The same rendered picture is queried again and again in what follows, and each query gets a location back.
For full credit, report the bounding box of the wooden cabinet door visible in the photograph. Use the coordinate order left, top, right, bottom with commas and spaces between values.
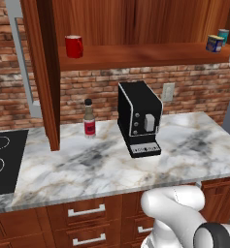
19, 0, 62, 152

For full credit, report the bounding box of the red label sauce bottle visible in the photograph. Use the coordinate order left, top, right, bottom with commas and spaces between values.
82, 98, 97, 140

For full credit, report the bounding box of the black coffee machine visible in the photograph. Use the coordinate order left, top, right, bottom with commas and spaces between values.
116, 80, 165, 160

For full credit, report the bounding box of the wooden drawer front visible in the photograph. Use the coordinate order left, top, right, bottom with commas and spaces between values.
46, 194, 123, 228
51, 220, 123, 248
131, 214, 157, 244

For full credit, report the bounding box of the red mug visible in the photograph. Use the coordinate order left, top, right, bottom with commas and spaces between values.
64, 34, 85, 60

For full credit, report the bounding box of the grey range hood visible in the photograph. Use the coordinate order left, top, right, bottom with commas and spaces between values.
4, 0, 44, 119

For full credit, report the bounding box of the black hob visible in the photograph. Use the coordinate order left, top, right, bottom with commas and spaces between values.
0, 128, 30, 197

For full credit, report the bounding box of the blue and yellow can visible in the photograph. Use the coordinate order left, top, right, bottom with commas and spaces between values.
205, 34, 225, 54

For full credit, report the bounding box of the wooden base cupboard door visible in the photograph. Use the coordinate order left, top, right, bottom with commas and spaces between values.
0, 206, 53, 248
199, 175, 230, 225

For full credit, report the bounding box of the teal can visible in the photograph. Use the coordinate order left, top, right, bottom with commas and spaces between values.
216, 28, 230, 47

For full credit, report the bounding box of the white wall outlet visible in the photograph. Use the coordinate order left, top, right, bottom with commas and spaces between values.
161, 82, 177, 103

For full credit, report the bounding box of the silver drawer handle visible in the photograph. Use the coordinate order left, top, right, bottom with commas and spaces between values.
137, 225, 154, 234
71, 232, 108, 247
67, 203, 107, 218

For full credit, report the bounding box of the wooden wall cabinet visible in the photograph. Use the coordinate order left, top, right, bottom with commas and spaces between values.
51, 0, 230, 73

